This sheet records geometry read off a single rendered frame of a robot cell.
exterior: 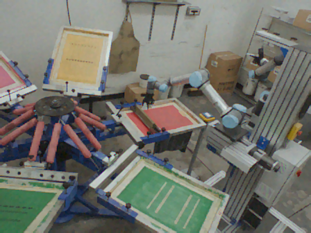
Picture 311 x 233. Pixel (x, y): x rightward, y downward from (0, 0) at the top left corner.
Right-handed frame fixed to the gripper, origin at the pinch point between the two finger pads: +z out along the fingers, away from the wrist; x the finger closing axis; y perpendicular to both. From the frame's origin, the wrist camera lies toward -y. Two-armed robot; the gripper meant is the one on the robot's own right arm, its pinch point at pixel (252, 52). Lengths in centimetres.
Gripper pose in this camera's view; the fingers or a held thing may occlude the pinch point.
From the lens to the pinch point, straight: 311.9
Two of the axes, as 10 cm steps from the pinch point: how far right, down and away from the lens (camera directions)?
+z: -2.9, -5.7, 7.7
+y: -0.3, 8.1, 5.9
